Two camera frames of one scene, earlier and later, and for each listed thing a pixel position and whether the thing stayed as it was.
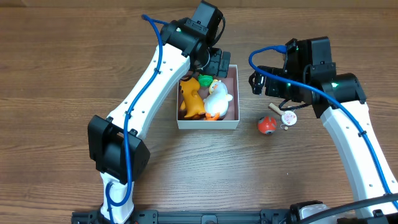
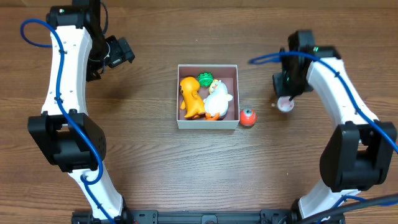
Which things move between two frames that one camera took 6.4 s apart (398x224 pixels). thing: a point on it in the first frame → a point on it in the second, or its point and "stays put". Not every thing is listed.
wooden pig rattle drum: x=288 y=117 → x=284 y=104
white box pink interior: x=231 y=119 stays put
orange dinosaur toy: x=191 y=101 stays put
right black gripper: x=259 y=82 → x=290 y=92
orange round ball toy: x=267 y=125 → x=248 y=120
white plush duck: x=216 y=104 stays put
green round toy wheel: x=205 y=80 stays put
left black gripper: x=222 y=62 → x=94 y=71
